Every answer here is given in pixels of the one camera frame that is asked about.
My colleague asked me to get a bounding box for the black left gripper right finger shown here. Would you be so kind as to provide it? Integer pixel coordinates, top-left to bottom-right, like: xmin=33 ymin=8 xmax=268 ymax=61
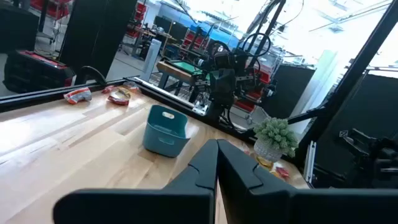
xmin=216 ymin=138 xmax=398 ymax=224

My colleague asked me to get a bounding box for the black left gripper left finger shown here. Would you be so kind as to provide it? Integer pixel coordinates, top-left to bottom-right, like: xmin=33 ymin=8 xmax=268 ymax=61
xmin=52 ymin=139 xmax=219 ymax=224

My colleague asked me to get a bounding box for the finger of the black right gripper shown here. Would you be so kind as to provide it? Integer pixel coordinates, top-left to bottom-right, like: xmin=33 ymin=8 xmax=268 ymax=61
xmin=210 ymin=72 xmax=224 ymax=106
xmin=223 ymin=72 xmax=236 ymax=106

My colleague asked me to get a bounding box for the red candy wrapper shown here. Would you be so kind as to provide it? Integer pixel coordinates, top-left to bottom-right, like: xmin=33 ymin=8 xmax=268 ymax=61
xmin=275 ymin=166 xmax=290 ymax=180
xmin=107 ymin=95 xmax=130 ymax=106

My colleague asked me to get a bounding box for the small gold candy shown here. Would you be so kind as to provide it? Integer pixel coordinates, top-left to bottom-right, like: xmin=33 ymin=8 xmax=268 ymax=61
xmin=256 ymin=155 xmax=274 ymax=170

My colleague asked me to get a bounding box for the teal plastic bin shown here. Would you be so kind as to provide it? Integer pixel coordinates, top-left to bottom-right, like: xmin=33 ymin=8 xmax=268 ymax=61
xmin=142 ymin=105 xmax=191 ymax=159

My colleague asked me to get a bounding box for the yellow candy wrapper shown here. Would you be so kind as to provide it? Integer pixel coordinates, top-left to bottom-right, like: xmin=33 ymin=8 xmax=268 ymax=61
xmin=116 ymin=86 xmax=132 ymax=98

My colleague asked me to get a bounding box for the red storage bin rack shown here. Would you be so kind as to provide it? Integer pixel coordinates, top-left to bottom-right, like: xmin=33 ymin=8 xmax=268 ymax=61
xmin=234 ymin=60 xmax=276 ymax=114
xmin=29 ymin=0 xmax=74 ymax=20
xmin=126 ymin=1 xmax=149 ymax=39
xmin=182 ymin=29 xmax=208 ymax=50

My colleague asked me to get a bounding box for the workbench with green mat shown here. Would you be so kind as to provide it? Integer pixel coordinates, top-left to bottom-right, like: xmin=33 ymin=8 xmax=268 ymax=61
xmin=155 ymin=58 xmax=215 ymax=94

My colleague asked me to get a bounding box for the tall black partition panel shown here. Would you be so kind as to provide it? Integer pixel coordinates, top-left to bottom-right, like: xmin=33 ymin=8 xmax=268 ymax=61
xmin=273 ymin=63 xmax=317 ymax=119
xmin=58 ymin=0 xmax=138 ymax=82

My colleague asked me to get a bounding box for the blue background panel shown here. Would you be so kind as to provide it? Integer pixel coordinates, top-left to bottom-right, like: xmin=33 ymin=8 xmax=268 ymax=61
xmin=157 ymin=4 xmax=242 ymax=49

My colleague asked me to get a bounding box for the green artificial plant white pot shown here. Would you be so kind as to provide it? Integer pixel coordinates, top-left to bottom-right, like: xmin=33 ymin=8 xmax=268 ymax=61
xmin=253 ymin=117 xmax=299 ymax=163

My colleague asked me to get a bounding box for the black background monitor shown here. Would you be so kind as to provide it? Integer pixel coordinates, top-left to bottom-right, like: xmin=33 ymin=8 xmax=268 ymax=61
xmin=154 ymin=15 xmax=189 ymax=41

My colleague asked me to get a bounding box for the white tower fan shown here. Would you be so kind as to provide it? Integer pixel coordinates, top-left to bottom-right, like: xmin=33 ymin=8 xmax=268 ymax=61
xmin=139 ymin=38 xmax=162 ymax=82

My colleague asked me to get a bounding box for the black background machinery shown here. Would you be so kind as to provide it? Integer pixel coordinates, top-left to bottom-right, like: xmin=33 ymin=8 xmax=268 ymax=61
xmin=338 ymin=127 xmax=398 ymax=189

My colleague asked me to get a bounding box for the black C-clamp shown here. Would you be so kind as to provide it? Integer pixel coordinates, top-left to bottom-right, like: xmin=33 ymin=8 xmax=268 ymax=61
xmin=74 ymin=65 xmax=108 ymax=86

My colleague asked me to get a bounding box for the red black tool box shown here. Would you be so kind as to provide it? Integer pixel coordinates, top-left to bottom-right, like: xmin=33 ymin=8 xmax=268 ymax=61
xmin=2 ymin=49 xmax=75 ymax=94

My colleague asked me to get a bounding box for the black cube cabinet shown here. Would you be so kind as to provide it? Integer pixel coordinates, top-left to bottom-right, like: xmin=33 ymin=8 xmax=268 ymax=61
xmin=0 ymin=1 xmax=40 ymax=54

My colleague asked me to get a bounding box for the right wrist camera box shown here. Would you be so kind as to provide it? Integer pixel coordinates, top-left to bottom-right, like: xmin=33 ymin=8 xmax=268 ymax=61
xmin=213 ymin=51 xmax=233 ymax=70

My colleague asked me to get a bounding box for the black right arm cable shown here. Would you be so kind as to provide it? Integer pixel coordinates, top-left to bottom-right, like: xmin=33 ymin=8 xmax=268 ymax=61
xmin=205 ymin=32 xmax=272 ymax=75

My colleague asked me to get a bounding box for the thin black camera mast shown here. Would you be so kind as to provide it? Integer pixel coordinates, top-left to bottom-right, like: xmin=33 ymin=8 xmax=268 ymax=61
xmin=245 ymin=0 xmax=289 ymax=68

